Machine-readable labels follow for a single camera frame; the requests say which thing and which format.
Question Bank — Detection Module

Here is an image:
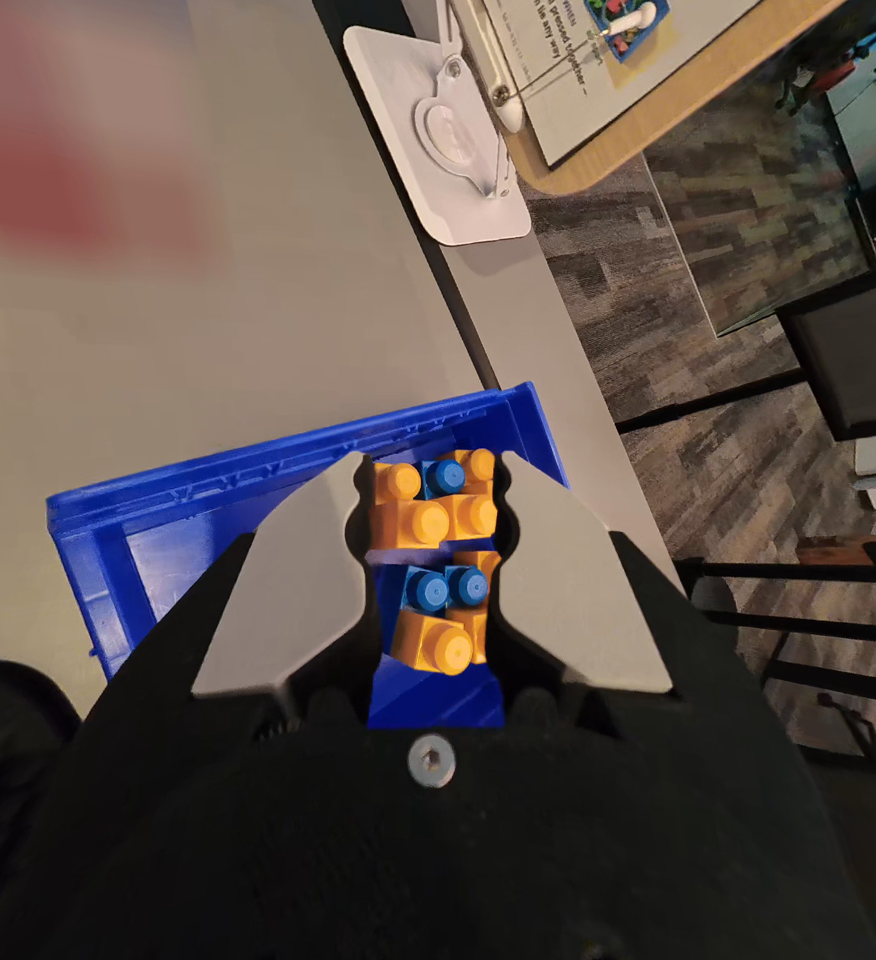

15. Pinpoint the blue plastic bin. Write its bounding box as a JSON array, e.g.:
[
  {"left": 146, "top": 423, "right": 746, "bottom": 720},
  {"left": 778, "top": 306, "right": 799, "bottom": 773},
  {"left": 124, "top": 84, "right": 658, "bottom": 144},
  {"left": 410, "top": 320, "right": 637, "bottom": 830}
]
[{"left": 46, "top": 381, "right": 570, "bottom": 730}]

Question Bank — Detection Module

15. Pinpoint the white stand base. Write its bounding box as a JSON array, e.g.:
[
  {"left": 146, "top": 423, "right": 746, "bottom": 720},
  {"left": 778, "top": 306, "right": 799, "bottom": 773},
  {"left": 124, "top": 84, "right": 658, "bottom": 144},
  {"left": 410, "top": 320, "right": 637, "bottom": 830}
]
[{"left": 342, "top": 0, "right": 532, "bottom": 247}]

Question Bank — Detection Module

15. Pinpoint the wooden instruction board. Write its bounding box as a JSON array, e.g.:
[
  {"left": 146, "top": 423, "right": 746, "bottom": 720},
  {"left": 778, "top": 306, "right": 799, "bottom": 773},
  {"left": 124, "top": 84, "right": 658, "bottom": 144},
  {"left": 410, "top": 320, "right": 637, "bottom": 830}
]
[{"left": 453, "top": 0, "right": 859, "bottom": 198}]

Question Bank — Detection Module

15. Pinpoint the brown wooden plank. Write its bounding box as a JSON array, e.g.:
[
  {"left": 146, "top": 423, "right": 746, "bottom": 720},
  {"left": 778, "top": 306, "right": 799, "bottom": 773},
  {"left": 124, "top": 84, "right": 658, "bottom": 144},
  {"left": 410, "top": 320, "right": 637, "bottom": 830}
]
[{"left": 798, "top": 536, "right": 876, "bottom": 567}]

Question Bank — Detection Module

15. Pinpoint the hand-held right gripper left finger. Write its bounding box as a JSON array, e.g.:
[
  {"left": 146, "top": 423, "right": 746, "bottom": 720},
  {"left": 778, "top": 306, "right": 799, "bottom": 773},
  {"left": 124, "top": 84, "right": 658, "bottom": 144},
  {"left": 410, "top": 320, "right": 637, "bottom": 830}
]
[{"left": 190, "top": 450, "right": 382, "bottom": 717}]

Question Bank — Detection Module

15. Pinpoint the black office chair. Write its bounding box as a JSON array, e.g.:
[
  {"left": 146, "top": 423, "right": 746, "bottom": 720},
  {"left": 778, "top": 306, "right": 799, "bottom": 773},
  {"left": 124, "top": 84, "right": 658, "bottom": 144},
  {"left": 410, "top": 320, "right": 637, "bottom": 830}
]
[{"left": 805, "top": 757, "right": 876, "bottom": 954}]

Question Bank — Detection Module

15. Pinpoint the black easel with grey board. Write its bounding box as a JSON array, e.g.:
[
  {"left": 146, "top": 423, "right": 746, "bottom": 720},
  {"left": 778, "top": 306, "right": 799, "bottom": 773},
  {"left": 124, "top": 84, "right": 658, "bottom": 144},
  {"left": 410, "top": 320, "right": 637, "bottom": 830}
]
[
  {"left": 618, "top": 255, "right": 876, "bottom": 444},
  {"left": 674, "top": 540, "right": 876, "bottom": 687}
]

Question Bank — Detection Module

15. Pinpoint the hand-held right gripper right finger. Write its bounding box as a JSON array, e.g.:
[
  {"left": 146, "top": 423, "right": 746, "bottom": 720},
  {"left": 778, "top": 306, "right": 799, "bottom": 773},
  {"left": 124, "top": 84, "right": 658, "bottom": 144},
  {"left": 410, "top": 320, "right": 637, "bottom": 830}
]
[{"left": 486, "top": 450, "right": 675, "bottom": 721}]

